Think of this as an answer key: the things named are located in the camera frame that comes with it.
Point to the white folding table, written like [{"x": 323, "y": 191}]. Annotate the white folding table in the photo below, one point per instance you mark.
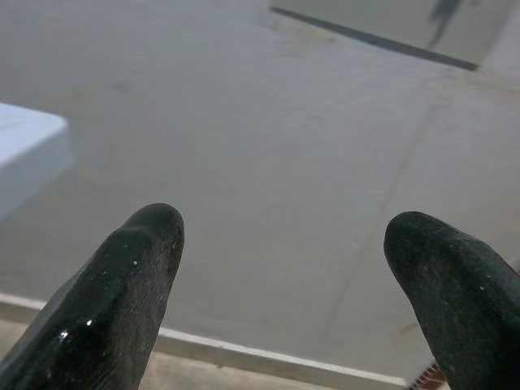
[{"x": 28, "y": 154}]

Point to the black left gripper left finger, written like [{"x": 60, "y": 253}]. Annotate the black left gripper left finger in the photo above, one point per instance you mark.
[{"x": 118, "y": 300}]

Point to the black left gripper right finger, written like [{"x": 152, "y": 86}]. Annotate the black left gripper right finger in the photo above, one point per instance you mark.
[{"x": 463, "y": 300}]

